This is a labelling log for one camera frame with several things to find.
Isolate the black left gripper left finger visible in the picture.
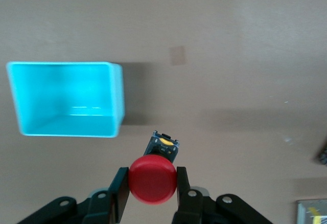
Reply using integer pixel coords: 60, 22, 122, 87
83, 167, 131, 224

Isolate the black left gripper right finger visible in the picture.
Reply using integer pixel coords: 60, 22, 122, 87
172, 166, 213, 224

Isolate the red push button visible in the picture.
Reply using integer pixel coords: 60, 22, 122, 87
127, 129, 180, 206

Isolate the cyan plastic bin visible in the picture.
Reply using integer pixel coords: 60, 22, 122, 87
6, 60, 126, 139

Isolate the metal mesh power supply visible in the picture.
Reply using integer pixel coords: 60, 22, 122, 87
295, 199, 327, 224

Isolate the dark brown cylinder capacitor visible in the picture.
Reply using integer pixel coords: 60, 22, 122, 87
316, 136, 327, 168

